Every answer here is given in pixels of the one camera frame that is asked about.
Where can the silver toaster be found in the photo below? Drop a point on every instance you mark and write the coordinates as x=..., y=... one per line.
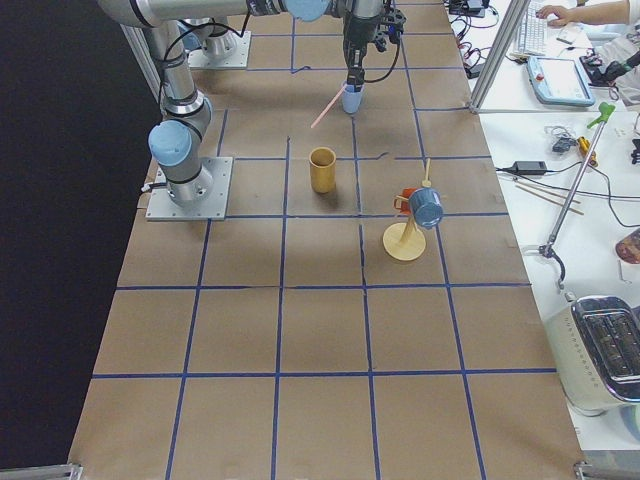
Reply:
x=595, y=344

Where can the grabber reach tool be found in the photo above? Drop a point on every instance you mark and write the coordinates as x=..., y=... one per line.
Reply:
x=546, y=250

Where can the orange mug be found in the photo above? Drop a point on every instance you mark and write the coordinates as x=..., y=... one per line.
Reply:
x=401, y=201

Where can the white keyboard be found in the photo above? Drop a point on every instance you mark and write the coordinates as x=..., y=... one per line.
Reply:
x=531, y=35

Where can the green glue gun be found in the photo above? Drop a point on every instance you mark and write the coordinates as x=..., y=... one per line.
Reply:
x=605, y=111

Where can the wooden chopsticks on desk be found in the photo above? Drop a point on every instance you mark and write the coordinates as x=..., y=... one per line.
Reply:
x=549, y=198

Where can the black power adapter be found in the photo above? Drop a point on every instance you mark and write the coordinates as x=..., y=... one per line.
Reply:
x=529, y=168

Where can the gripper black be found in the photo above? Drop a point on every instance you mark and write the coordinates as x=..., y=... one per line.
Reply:
x=355, y=34

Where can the pink chopstick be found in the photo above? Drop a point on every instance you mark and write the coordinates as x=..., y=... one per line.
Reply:
x=328, y=107

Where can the aluminium frame post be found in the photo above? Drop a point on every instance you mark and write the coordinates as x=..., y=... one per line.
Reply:
x=510, y=22

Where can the teach pendant blue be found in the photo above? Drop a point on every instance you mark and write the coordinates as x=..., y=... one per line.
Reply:
x=559, y=81

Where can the light blue plastic cup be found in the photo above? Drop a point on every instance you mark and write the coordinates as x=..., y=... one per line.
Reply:
x=351, y=98

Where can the blue mug on stand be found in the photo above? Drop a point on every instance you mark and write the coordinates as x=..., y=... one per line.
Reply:
x=426, y=207

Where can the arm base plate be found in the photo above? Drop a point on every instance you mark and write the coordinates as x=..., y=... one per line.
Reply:
x=226, y=52
x=206, y=197

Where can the person hand at keyboard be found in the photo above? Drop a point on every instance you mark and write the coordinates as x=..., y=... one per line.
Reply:
x=555, y=15

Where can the bamboo chopstick holder cup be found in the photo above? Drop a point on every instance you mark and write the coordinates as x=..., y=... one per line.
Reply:
x=322, y=161

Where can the wooden mug tree stand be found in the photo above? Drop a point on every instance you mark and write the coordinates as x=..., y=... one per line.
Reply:
x=404, y=241

